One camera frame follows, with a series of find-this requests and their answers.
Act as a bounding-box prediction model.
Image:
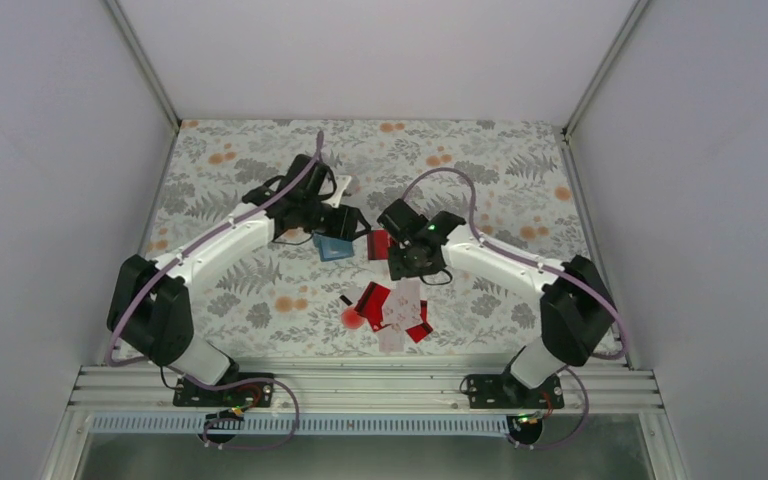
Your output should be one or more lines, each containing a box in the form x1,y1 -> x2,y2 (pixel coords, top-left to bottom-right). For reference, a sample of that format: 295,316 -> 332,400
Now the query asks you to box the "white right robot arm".
377,199 -> 616,407

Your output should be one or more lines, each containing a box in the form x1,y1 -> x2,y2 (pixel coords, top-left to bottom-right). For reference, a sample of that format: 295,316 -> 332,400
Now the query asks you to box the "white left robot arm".
107,154 -> 371,405

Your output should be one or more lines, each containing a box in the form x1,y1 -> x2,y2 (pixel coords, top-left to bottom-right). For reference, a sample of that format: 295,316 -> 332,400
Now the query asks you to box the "aluminium corner post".
102,0 -> 181,132
561,0 -> 650,142

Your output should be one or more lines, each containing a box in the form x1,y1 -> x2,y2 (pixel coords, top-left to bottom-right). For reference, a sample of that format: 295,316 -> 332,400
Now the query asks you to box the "aluminium rail frame front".
68,357 -> 664,414

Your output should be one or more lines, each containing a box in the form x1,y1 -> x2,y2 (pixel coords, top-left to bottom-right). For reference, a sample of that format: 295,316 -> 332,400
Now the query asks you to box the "blue leather card holder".
312,233 -> 355,262

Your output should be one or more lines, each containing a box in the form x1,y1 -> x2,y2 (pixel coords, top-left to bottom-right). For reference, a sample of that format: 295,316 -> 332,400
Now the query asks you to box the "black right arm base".
459,374 -> 565,410

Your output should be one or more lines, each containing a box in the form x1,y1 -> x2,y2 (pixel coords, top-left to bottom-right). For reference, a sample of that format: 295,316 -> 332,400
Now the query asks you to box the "red card with black stripe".
354,282 -> 391,332

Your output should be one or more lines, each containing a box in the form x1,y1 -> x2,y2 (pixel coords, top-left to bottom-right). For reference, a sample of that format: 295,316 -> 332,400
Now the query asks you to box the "white floral card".
382,279 -> 422,331

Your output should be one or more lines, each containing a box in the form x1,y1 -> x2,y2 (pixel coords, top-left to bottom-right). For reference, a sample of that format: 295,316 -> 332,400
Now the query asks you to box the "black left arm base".
172,372 -> 275,409

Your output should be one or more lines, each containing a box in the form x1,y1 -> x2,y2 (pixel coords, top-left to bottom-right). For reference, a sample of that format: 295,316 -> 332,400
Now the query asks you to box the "aluminium corner post right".
561,0 -> 650,142

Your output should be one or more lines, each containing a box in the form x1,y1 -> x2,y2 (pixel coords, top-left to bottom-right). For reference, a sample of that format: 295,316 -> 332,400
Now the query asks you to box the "white card with red circle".
339,295 -> 366,330

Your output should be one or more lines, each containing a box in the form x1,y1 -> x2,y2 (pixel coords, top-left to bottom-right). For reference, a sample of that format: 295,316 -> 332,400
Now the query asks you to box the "white cable duct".
88,412 -> 508,437

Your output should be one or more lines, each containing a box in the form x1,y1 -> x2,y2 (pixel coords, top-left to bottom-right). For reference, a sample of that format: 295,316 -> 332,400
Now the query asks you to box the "aluminium corner post left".
102,0 -> 181,132

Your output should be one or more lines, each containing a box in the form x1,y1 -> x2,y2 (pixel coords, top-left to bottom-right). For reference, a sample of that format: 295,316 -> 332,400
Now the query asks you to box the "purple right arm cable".
401,166 -> 630,452

